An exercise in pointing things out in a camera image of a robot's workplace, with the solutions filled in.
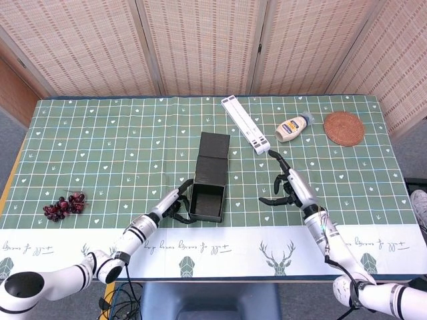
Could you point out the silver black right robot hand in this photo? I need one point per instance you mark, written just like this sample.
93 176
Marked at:
300 190

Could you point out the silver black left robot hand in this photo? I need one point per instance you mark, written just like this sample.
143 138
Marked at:
166 203

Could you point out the black foldable cardboard box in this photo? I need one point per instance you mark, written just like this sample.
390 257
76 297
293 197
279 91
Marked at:
210 176

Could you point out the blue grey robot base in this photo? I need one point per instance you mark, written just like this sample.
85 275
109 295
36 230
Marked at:
207 300

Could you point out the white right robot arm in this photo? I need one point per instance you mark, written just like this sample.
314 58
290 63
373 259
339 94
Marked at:
350 266

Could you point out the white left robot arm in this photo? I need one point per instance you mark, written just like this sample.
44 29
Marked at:
83 263

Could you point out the mayonnaise squeeze bottle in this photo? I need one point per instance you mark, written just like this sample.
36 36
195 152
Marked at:
290 128

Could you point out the round woven rattan coaster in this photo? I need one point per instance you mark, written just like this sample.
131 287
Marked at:
343 128

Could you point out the white folding plastic stand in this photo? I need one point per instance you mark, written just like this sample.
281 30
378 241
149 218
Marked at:
245 125

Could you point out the green checked tablecloth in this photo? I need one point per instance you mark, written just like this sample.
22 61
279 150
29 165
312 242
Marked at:
100 150

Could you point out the dark red grape bunch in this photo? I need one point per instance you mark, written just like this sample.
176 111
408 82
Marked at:
56 210

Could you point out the black flat floor object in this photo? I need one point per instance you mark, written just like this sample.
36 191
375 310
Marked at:
417 182

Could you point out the grey sneaker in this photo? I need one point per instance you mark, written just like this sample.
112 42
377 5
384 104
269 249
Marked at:
419 208

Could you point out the folding bamboo screen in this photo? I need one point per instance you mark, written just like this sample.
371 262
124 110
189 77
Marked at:
200 43

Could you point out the brown wooden door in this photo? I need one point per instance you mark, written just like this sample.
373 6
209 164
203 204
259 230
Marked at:
13 96

